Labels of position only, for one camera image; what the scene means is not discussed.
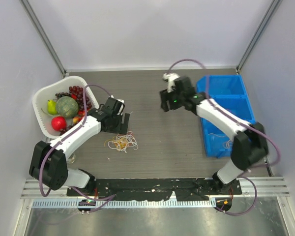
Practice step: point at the blue plastic divided bin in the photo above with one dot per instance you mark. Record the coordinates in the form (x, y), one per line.
(230, 93)

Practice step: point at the red grape bunch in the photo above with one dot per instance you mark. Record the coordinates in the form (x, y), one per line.
(77, 94)

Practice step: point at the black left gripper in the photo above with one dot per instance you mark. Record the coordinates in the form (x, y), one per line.
(121, 128)

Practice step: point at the white plastic fruit basket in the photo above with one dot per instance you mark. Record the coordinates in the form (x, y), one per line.
(47, 93)

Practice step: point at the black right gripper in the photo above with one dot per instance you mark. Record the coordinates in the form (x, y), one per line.
(164, 97)

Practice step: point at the clear glass jar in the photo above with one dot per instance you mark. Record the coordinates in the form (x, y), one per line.
(71, 159)

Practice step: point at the green melon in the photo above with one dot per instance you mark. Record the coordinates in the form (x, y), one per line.
(67, 107)

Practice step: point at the left aluminium frame post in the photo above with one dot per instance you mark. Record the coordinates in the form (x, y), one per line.
(41, 32)

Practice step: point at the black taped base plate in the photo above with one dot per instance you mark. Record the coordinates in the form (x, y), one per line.
(154, 189)

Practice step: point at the red apple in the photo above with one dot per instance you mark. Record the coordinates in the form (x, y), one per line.
(58, 123)

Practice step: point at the green yellow pear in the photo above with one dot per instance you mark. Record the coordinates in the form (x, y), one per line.
(51, 107)

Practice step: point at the white slotted cable duct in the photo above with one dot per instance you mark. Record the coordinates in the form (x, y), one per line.
(83, 203)

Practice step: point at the dark purple grape bunch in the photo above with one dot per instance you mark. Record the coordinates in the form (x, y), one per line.
(62, 94)

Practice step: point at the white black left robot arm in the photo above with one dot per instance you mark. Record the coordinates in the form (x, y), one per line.
(49, 160)

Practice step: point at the aluminium corner frame post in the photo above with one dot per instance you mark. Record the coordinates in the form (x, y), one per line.
(274, 5)

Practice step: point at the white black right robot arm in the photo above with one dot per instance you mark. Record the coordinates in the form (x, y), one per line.
(249, 141)

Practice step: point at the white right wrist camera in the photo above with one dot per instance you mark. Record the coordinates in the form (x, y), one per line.
(170, 80)

